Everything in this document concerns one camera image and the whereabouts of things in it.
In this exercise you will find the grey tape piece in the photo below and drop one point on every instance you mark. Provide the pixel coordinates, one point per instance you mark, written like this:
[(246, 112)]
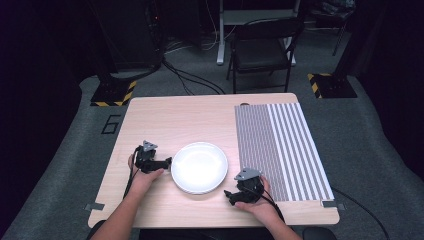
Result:
[(331, 204), (94, 207)]

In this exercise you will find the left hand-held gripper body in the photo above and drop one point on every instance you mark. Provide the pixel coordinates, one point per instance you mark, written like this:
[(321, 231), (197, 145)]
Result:
[(145, 160)]

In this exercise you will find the white round plate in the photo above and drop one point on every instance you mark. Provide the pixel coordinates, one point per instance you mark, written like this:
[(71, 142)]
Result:
[(199, 168)]

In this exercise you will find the black folding chair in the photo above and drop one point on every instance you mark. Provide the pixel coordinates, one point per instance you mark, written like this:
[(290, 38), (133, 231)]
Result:
[(263, 50)]

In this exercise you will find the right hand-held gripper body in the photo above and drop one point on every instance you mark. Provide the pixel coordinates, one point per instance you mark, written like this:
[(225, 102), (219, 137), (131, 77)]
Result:
[(250, 188)]

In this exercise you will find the black stand base hazard stripes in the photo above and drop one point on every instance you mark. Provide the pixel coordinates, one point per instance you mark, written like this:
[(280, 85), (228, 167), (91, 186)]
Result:
[(111, 93), (333, 86)]

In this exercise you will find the person's left hand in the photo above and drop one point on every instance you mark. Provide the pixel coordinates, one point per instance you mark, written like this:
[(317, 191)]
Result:
[(141, 181)]

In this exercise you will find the grey white striped placemat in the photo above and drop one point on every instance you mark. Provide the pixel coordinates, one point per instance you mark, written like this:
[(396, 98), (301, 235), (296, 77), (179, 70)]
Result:
[(283, 150)]

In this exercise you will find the dark cabinet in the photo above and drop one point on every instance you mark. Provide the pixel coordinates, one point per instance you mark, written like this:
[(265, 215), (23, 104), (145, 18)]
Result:
[(130, 33)]

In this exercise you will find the white desk frame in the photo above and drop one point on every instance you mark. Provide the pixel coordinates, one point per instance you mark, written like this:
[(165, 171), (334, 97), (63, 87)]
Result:
[(220, 40)]

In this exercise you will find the person's right hand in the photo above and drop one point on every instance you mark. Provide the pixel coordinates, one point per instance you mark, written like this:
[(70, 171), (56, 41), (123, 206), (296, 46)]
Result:
[(263, 208)]

